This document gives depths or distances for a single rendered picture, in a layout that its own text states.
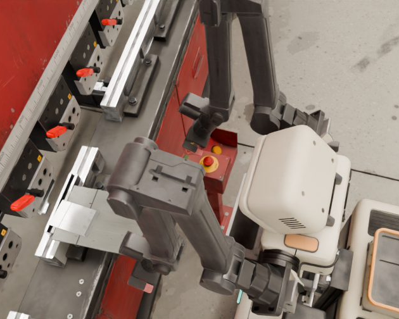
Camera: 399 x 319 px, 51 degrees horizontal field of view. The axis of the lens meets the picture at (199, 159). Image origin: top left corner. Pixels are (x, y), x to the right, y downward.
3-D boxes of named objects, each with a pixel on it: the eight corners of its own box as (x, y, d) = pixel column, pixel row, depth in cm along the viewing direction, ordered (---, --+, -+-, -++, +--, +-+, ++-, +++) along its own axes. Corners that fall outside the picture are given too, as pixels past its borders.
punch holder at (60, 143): (63, 155, 116) (39, 120, 102) (35, 150, 118) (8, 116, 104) (83, 112, 123) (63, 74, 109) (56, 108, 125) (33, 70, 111)
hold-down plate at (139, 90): (137, 118, 158) (135, 113, 156) (124, 116, 159) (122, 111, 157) (159, 59, 172) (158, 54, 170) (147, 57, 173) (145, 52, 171)
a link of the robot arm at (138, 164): (182, 209, 54) (205, 145, 59) (94, 190, 59) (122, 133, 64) (237, 299, 91) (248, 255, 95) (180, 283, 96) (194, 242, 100)
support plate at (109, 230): (136, 258, 119) (135, 257, 118) (52, 240, 124) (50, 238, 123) (154, 201, 127) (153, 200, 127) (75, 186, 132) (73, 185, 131)
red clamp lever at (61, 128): (54, 132, 102) (75, 123, 111) (40, 130, 103) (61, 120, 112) (55, 139, 103) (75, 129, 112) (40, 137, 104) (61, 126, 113)
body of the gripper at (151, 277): (131, 276, 108) (137, 273, 101) (145, 239, 112) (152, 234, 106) (154, 285, 109) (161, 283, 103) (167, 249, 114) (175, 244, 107)
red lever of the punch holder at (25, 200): (19, 206, 93) (44, 188, 102) (3, 202, 94) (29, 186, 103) (19, 213, 94) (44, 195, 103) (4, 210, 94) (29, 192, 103)
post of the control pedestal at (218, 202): (220, 225, 214) (216, 175, 168) (210, 222, 215) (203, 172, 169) (223, 215, 217) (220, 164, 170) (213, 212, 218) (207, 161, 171)
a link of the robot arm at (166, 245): (134, 204, 58) (161, 140, 63) (97, 193, 59) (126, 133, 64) (174, 281, 95) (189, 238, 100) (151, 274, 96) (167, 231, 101)
